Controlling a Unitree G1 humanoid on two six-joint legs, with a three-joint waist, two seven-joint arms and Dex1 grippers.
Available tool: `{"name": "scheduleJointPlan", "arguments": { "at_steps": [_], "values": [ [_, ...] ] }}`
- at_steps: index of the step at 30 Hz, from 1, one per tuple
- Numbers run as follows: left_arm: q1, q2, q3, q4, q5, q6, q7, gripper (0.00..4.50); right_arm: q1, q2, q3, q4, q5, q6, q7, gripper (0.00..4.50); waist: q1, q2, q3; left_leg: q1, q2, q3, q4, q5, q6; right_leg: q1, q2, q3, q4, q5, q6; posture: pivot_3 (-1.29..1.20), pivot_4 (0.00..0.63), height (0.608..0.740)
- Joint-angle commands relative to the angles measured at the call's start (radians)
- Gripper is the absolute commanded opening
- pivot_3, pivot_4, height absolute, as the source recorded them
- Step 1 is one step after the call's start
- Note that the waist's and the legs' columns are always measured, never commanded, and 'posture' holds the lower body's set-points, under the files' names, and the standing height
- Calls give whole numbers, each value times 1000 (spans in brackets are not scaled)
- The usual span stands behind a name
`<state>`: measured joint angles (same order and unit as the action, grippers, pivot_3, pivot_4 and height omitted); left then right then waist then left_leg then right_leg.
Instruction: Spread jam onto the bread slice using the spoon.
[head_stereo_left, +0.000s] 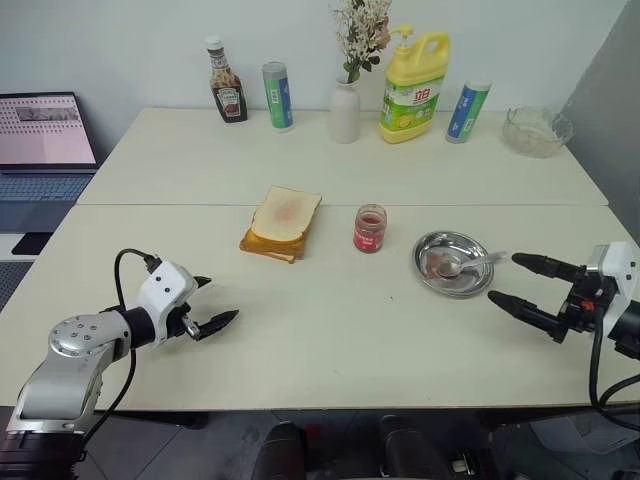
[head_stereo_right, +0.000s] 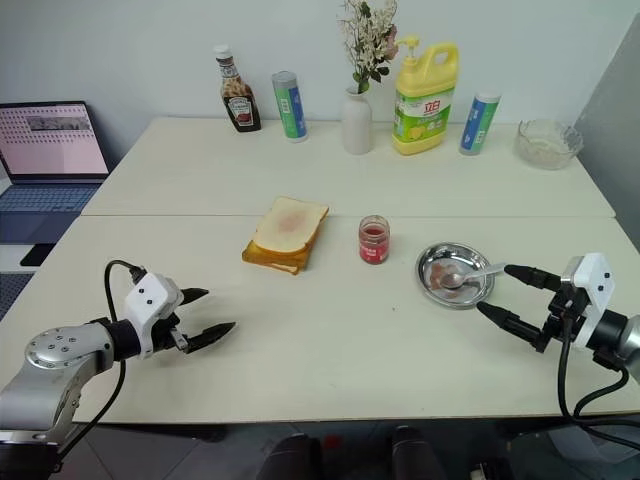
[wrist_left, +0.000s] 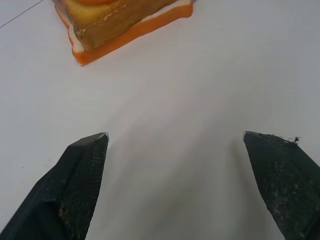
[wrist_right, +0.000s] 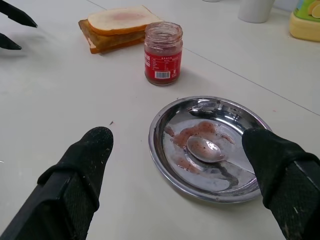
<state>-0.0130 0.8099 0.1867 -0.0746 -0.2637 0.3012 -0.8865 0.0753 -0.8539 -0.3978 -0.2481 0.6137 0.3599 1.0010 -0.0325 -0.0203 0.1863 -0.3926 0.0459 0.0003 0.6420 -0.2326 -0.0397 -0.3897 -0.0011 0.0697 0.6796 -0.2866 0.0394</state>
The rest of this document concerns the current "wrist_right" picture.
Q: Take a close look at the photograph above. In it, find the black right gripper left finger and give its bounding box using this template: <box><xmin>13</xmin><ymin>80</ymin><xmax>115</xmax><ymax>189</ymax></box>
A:
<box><xmin>0</xmin><ymin>126</ymin><xmax>115</xmax><ymax>240</ymax></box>

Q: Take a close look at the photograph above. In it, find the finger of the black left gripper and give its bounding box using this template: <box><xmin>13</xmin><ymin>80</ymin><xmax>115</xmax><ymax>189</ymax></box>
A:
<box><xmin>0</xmin><ymin>33</ymin><xmax>23</xmax><ymax>51</ymax></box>
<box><xmin>0</xmin><ymin>0</ymin><xmax>38</xmax><ymax>28</ymax></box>

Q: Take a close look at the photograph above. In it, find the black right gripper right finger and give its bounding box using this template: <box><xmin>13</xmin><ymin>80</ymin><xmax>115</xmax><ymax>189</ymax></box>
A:
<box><xmin>241</xmin><ymin>127</ymin><xmax>320</xmax><ymax>240</ymax></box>

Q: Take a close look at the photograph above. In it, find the metal spoon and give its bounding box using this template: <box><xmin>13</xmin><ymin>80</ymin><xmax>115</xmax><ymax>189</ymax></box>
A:
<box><xmin>186</xmin><ymin>135</ymin><xmax>256</xmax><ymax>176</ymax></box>

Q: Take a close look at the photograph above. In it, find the white bread slice with jam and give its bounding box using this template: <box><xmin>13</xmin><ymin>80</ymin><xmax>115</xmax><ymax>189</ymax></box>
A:
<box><xmin>87</xmin><ymin>5</ymin><xmax>165</xmax><ymax>36</ymax></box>

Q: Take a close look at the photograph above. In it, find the toasted brown bread slice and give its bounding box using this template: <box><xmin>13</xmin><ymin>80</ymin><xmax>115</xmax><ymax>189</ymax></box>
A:
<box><xmin>78</xmin><ymin>19</ymin><xmax>146</xmax><ymax>55</ymax></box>

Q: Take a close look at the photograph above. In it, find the glass jam jar red label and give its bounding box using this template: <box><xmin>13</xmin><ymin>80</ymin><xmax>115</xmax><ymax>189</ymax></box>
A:
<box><xmin>143</xmin><ymin>21</ymin><xmax>183</xmax><ymax>87</ymax></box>

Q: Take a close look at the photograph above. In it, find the round stainless steel plate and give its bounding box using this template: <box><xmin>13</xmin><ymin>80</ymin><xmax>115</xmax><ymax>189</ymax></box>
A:
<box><xmin>148</xmin><ymin>95</ymin><xmax>273</xmax><ymax>204</ymax></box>

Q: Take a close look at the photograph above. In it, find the yellow dish soap pump bottle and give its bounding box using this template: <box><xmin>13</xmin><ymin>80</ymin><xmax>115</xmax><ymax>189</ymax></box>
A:
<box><xmin>288</xmin><ymin>0</ymin><xmax>320</xmax><ymax>43</ymax></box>

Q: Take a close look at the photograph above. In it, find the white ceramic vase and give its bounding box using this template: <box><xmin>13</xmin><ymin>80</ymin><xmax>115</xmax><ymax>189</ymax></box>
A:
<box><xmin>237</xmin><ymin>0</ymin><xmax>273</xmax><ymax>22</ymax></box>

